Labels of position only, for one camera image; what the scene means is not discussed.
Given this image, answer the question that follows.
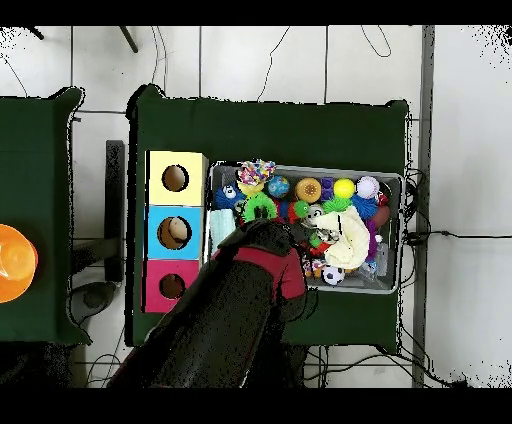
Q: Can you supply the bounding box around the light blue muslin cloth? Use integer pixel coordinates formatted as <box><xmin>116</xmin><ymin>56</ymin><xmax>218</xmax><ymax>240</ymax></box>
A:
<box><xmin>209</xmin><ymin>209</ymin><xmax>237</xmax><ymax>253</ymax></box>

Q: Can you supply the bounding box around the orange plastic bowl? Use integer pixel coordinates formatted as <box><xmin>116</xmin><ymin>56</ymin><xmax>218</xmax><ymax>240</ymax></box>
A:
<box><xmin>0</xmin><ymin>223</ymin><xmax>40</xmax><ymax>304</ymax></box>

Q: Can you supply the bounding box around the black stand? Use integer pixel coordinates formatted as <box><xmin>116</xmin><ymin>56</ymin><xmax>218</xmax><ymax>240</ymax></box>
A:
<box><xmin>69</xmin><ymin>139</ymin><xmax>126</xmax><ymax>326</ymax></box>

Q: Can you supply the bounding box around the shallow clear mesh bin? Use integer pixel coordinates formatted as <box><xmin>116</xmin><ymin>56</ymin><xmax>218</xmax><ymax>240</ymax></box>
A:
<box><xmin>202</xmin><ymin>160</ymin><xmax>405</xmax><ymax>296</ymax></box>

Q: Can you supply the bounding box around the multicolour spiky caterpillar toy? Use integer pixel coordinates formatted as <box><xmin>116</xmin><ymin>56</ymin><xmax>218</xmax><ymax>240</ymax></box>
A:
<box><xmin>277</xmin><ymin>199</ymin><xmax>311</xmax><ymax>225</ymax></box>

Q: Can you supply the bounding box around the yellow smooth ball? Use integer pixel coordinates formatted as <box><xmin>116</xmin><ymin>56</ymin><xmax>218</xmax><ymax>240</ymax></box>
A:
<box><xmin>332</xmin><ymin>177</ymin><xmax>356</xmax><ymax>200</ymax></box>

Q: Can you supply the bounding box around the black floor cable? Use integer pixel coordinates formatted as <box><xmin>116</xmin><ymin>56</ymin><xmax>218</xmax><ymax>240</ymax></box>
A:
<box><xmin>256</xmin><ymin>25</ymin><xmax>292</xmax><ymax>103</ymax></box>
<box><xmin>403</xmin><ymin>229</ymin><xmax>512</xmax><ymax>246</ymax></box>

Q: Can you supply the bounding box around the green covered side table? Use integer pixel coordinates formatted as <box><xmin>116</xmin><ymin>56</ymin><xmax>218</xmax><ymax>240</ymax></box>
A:
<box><xmin>0</xmin><ymin>86</ymin><xmax>93</xmax><ymax>346</ymax></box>

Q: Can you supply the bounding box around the colourful rope knot toy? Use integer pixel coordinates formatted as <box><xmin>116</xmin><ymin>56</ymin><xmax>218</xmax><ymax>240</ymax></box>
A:
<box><xmin>236</xmin><ymin>158</ymin><xmax>277</xmax><ymax>186</ymax></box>

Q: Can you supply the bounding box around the dark green table cloth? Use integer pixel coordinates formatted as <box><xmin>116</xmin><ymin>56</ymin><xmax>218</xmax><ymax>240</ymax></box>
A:
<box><xmin>125</xmin><ymin>83</ymin><xmax>411</xmax><ymax>355</ymax></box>

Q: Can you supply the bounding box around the burger toy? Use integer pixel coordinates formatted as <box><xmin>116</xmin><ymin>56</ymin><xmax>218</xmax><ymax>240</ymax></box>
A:
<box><xmin>294</xmin><ymin>176</ymin><xmax>323</xmax><ymax>203</ymax></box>

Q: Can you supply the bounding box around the white baseball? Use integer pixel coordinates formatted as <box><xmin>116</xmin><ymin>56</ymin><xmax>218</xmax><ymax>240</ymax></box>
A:
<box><xmin>355</xmin><ymin>175</ymin><xmax>381</xmax><ymax>200</ymax></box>

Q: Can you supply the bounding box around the blue globe ball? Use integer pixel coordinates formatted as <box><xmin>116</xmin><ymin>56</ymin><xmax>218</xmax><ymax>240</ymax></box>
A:
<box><xmin>266</xmin><ymin>175</ymin><xmax>290</xmax><ymax>199</ymax></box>

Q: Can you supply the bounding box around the blue spiky ball with eyes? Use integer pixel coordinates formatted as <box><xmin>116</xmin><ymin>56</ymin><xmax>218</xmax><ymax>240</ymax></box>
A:
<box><xmin>213</xmin><ymin>183</ymin><xmax>246</xmax><ymax>210</ymax></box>

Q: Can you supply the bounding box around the small soccer ball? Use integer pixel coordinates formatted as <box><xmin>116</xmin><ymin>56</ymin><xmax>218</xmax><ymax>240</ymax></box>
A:
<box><xmin>321</xmin><ymin>264</ymin><xmax>346</xmax><ymax>286</ymax></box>

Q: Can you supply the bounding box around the wooden three-hole box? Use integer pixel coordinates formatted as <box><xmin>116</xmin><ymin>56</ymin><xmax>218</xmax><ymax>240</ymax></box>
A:
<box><xmin>141</xmin><ymin>149</ymin><xmax>210</xmax><ymax>314</ymax></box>

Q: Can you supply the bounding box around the green spiky ball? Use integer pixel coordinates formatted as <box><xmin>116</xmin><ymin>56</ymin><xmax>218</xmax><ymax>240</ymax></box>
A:
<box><xmin>241</xmin><ymin>191</ymin><xmax>279</xmax><ymax>223</ymax></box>

